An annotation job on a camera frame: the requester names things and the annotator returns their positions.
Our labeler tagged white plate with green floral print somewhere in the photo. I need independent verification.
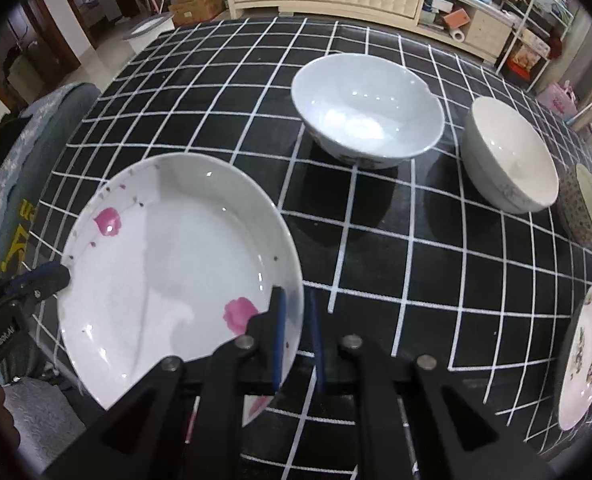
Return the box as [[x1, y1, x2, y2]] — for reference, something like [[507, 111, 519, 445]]
[[556, 282, 592, 432]]

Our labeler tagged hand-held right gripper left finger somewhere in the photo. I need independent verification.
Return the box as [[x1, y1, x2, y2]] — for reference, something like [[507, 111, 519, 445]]
[[44, 285, 289, 480]]

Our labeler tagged orange box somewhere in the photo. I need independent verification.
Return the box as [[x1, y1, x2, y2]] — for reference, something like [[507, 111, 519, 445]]
[[443, 8, 472, 29]]

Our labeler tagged small dark-rimmed patterned bowl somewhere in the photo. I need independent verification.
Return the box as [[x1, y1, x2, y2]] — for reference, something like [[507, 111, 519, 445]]
[[557, 162, 592, 247]]

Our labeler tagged white floor basin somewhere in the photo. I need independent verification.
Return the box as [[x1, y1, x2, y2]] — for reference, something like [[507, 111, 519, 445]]
[[126, 12, 174, 53]]

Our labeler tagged white plate with pink flowers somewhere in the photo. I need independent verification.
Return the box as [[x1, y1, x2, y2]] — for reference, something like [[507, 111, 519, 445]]
[[57, 152, 305, 428]]

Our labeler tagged low cabinet with drawers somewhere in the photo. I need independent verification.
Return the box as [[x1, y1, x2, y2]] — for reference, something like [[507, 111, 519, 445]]
[[416, 0, 514, 63]]

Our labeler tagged pink bag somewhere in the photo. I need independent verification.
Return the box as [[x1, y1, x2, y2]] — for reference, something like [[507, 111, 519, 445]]
[[536, 82, 579, 122]]

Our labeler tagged dark cloth with yellow print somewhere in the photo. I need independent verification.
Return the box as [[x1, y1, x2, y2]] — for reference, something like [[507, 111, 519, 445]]
[[0, 195, 39, 273]]

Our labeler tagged large cardboard box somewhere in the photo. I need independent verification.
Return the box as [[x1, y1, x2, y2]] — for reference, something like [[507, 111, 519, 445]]
[[168, 0, 227, 27]]

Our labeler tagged cream bowl with grey pattern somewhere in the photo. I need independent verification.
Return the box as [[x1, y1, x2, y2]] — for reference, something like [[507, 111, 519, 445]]
[[463, 96, 560, 214]]

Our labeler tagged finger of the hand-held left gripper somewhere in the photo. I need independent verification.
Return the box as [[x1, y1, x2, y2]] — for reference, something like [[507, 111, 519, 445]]
[[0, 261, 72, 314]]

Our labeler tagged white wire rack shelf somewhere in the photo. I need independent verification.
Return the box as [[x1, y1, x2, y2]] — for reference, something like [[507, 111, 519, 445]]
[[496, 0, 577, 92]]

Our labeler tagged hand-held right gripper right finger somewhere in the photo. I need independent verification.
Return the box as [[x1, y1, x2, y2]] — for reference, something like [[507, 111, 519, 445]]
[[309, 289, 563, 480]]

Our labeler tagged grey-blue padded chair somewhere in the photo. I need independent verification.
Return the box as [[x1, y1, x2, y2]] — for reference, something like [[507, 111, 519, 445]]
[[0, 82, 101, 286]]

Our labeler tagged black white-grid tablecloth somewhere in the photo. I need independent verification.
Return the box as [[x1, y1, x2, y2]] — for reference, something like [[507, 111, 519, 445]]
[[26, 16, 592, 480]]

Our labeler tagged brown wooden door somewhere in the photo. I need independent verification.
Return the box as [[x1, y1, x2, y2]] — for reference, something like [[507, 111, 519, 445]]
[[6, 0, 141, 77]]

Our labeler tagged large white bowl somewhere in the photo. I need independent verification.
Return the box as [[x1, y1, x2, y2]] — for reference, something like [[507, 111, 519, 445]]
[[291, 53, 446, 170]]

